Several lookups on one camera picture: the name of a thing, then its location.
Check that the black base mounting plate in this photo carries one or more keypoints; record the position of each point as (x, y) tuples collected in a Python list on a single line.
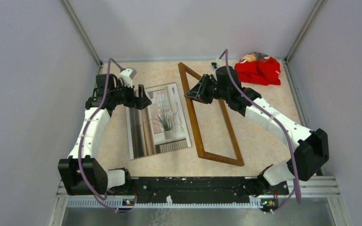
[(197, 190)]

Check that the red crumpled cloth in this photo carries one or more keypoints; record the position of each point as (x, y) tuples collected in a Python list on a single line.
[(258, 68)]

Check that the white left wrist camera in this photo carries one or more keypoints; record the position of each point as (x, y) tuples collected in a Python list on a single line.
[(127, 76)]

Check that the aluminium front rail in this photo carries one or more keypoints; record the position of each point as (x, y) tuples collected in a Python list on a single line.
[(320, 186)]

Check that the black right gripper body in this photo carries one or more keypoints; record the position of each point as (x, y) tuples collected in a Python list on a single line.
[(212, 91)]

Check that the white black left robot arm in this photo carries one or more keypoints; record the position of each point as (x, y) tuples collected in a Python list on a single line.
[(80, 171)]

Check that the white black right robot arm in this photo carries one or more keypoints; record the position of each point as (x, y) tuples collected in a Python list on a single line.
[(309, 149)]

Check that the controller board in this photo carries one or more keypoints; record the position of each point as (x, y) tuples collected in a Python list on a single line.
[(128, 202), (269, 203)]

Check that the printed plant window photo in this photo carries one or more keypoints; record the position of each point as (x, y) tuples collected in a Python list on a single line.
[(160, 127)]

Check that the white toothed cable duct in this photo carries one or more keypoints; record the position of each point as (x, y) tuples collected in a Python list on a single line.
[(90, 202)]

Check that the right controller board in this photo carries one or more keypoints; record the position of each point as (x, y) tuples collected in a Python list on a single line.
[(269, 203)]

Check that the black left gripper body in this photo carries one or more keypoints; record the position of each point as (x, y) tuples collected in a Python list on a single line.
[(124, 95)]

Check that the left controller board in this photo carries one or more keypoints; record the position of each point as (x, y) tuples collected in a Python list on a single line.
[(128, 202)]

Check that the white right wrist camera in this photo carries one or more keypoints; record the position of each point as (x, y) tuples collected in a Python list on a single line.
[(214, 66)]

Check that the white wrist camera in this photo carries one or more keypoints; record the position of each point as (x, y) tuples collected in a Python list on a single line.
[(214, 66), (127, 76)]

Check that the wooden picture frame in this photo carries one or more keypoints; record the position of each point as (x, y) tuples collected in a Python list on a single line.
[(213, 134)]

